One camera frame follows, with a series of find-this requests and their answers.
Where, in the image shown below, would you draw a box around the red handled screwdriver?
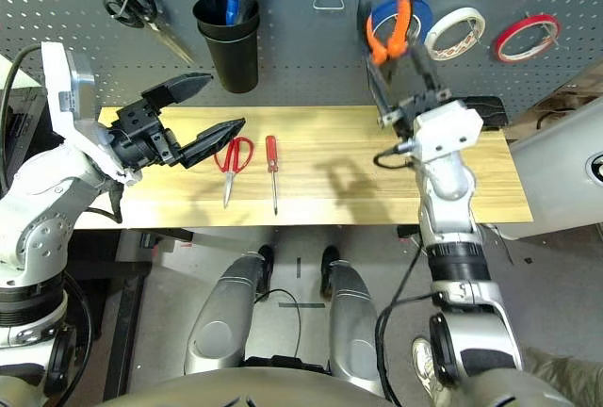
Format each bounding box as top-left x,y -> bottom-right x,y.
265,135 -> 280,216

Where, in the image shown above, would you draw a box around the blue tape roll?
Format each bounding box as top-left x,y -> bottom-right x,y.
365,0 -> 434,48

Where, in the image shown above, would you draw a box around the red handled scissors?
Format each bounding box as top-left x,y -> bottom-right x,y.
214,137 -> 255,210

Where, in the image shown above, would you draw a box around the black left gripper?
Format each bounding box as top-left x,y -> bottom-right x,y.
108,73 -> 247,171

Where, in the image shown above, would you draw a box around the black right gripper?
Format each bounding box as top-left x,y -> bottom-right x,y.
357,0 -> 453,138

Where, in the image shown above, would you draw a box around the red tape roll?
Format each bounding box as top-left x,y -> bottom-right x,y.
492,13 -> 562,64

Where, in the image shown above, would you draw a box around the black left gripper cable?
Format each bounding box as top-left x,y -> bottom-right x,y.
87,185 -> 124,224

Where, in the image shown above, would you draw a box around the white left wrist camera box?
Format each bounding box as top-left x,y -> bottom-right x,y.
40,41 -> 142,187

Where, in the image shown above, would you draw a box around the white tape roll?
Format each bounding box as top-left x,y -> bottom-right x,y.
423,6 -> 486,62

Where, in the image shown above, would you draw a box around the silver robot right leg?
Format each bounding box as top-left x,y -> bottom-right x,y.
319,245 -> 385,397

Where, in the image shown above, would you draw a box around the white grey sneaker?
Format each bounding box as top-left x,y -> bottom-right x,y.
412,336 -> 453,407

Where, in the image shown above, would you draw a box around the grey robot torso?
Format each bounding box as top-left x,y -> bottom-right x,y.
101,366 -> 401,407

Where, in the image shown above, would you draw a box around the black ribbed tool case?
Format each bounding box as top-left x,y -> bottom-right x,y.
464,94 -> 510,133

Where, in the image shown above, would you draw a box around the silver robot leg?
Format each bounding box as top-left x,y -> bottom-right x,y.
183,244 -> 277,375
319,245 -> 385,397

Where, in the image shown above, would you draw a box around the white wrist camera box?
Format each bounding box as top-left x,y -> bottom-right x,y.
40,41 -> 142,187
412,99 -> 484,161

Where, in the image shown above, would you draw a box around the thin black cable loop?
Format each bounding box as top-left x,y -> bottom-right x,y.
253,287 -> 302,359

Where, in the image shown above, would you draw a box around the black rolling cabinet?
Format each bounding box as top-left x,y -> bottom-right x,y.
0,81 -> 152,401

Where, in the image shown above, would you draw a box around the grey perforated pegboard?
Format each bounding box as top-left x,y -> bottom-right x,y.
0,0 -> 603,121

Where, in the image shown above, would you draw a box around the black hard equipment case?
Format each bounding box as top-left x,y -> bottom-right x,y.
7,89 -> 51,163

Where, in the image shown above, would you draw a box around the metal peg hook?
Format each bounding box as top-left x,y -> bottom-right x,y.
525,10 -> 562,45

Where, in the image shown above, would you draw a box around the black table leg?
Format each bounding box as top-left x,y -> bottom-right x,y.
139,227 -> 195,251

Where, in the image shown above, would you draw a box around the black plastic cup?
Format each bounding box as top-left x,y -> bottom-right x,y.
191,0 -> 261,95

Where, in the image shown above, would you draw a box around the silver robot left leg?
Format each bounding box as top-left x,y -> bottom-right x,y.
183,244 -> 277,375

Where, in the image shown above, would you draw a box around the grey white machine housing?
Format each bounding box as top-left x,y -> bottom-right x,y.
508,95 -> 603,241

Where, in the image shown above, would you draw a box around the black handled scissors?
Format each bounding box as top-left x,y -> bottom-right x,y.
102,0 -> 197,67

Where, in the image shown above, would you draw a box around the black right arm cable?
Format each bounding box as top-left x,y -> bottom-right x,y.
373,140 -> 442,407

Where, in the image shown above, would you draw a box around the person's olive trouser leg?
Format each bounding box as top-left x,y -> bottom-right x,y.
520,345 -> 603,407

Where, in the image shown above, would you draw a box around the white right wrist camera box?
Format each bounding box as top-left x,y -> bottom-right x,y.
412,99 -> 484,161

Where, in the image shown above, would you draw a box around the orange black needle-nose pliers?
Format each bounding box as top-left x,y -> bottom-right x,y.
365,0 -> 416,67

